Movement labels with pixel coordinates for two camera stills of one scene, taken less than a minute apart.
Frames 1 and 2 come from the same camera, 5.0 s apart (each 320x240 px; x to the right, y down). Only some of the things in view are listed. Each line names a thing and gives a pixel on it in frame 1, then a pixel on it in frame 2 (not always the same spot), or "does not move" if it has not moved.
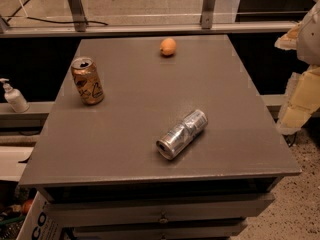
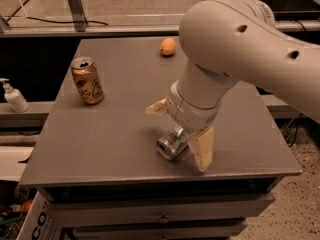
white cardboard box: x=41 y=222 does not move
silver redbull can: x=182 y=134 does not move
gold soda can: x=88 y=81 does not move
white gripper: x=309 y=39 to x=189 y=111
